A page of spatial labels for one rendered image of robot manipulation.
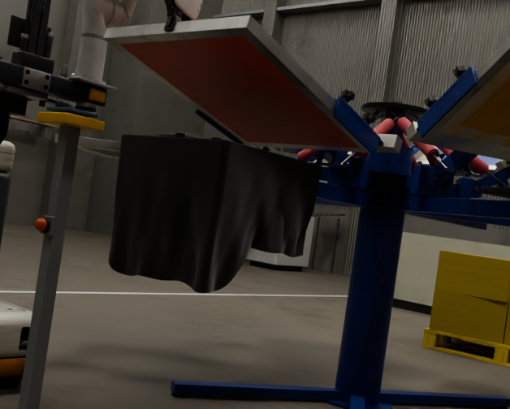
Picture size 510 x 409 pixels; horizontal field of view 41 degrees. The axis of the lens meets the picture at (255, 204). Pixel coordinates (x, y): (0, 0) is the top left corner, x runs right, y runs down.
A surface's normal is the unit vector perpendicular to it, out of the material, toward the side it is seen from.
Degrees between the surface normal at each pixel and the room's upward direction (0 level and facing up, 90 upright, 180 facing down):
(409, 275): 90
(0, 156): 90
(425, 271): 90
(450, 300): 90
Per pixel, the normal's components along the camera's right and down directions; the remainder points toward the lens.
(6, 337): 0.75, 0.10
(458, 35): -0.65, -0.11
